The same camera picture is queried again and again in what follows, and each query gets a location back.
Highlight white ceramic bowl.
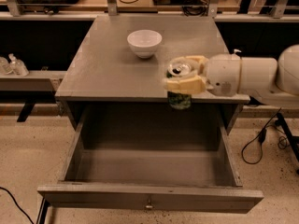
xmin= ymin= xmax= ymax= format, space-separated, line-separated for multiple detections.
xmin=127 ymin=30 xmax=163 ymax=59

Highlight open grey top drawer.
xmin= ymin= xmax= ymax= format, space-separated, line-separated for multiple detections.
xmin=38 ymin=105 xmax=263 ymax=213

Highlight black stand leg right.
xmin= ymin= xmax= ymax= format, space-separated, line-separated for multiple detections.
xmin=275 ymin=112 xmax=299 ymax=175

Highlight metal drawer knob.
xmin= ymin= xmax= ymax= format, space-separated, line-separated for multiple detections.
xmin=145 ymin=199 xmax=153 ymax=210

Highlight green soda can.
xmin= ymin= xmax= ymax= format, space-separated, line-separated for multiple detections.
xmin=166 ymin=62 xmax=192 ymax=110

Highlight black cable on floor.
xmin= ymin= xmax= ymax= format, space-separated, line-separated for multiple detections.
xmin=241 ymin=107 xmax=291 ymax=165
xmin=0 ymin=186 xmax=35 ymax=224

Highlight clear plastic bottle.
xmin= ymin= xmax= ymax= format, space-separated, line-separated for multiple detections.
xmin=8 ymin=53 xmax=29 ymax=77

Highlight black cable on floor right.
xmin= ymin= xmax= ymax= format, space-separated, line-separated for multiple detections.
xmin=241 ymin=107 xmax=291 ymax=165

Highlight grey wooden cabinet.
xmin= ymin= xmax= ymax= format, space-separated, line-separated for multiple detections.
xmin=56 ymin=14 xmax=248 ymax=137

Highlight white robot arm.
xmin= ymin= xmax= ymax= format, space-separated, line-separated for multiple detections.
xmin=164 ymin=45 xmax=299 ymax=108

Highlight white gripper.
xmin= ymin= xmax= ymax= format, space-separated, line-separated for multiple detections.
xmin=164 ymin=54 xmax=241 ymax=97

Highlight white pump dispenser bottle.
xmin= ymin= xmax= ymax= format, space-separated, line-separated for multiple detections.
xmin=233 ymin=49 xmax=242 ymax=54

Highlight black cable on floor left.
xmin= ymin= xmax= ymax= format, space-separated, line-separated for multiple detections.
xmin=0 ymin=186 xmax=35 ymax=224

